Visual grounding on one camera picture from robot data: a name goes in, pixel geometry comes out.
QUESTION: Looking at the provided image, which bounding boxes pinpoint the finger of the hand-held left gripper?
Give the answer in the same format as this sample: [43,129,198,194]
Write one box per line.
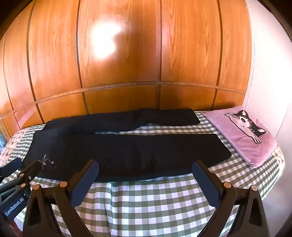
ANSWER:
[0,158,22,178]
[0,160,43,194]

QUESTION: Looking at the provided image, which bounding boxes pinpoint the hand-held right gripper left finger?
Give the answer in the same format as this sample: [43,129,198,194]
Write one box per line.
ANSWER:
[23,160,99,237]

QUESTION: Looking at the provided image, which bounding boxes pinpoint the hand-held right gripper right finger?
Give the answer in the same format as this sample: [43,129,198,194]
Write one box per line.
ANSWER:
[192,160,267,237]

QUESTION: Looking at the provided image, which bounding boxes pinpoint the wooden wardrobe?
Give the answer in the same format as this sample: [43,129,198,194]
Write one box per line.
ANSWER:
[0,0,255,137]

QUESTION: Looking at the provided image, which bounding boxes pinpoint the green checkered bedsheet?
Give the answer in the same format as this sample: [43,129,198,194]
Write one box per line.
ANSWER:
[0,110,284,237]

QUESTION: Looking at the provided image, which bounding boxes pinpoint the black pants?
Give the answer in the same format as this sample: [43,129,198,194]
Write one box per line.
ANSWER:
[22,109,231,183]

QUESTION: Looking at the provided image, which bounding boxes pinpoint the pink cat print pillow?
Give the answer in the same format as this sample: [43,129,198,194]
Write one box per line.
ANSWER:
[203,105,278,169]

